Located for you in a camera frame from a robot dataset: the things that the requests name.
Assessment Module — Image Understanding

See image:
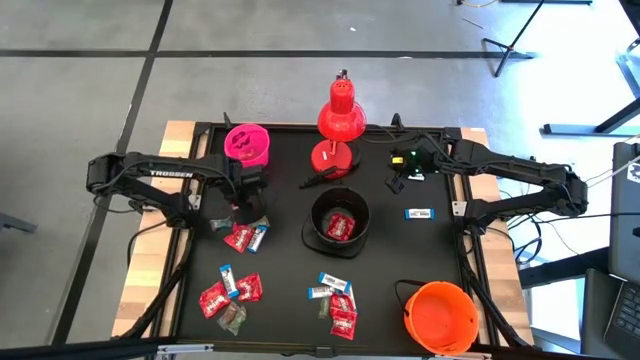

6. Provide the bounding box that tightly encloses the red desk lamp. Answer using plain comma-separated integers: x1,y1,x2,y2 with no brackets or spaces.
309,69,369,180

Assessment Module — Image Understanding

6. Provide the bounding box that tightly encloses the red Skittles packet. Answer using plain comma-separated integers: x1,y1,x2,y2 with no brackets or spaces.
198,280,232,320
235,272,265,304
325,213,357,242
328,292,356,314
329,307,359,342
222,223,255,254

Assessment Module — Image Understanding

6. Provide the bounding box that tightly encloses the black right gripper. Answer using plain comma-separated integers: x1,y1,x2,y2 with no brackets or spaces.
383,133,451,195

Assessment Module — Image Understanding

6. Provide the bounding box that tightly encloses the black cable conduit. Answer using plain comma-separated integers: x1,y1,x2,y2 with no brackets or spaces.
459,232,534,350
117,224,196,341

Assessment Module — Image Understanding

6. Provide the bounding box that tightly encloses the black camera rig frame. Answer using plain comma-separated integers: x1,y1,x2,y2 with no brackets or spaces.
0,335,640,360

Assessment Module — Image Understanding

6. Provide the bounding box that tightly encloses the black tripod stand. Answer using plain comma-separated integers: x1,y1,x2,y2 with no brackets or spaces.
482,0,546,79

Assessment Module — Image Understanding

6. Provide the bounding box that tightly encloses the orange plastic bucket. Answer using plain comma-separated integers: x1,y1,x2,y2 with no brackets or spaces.
394,278,480,356

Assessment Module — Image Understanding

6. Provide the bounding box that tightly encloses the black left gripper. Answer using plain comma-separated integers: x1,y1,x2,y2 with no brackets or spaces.
227,162,271,225

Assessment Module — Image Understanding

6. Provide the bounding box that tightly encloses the grey laptop with sticker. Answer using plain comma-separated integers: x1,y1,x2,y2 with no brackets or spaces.
608,141,640,287

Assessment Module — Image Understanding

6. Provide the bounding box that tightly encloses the grey furniture foot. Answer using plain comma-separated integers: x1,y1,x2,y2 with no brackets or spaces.
0,211,39,235

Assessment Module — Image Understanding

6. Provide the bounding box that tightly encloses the black floor cable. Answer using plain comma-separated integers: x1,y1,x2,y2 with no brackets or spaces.
529,212,640,226

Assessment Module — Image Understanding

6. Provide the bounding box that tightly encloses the black plastic bucket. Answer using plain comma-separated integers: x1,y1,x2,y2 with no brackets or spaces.
298,185,371,260

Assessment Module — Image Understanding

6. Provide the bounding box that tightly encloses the pink plastic bucket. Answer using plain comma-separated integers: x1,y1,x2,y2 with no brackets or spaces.
223,123,272,169

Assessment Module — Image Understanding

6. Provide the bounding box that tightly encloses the dark grey laptop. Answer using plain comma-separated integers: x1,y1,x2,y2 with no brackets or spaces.
579,268,640,360

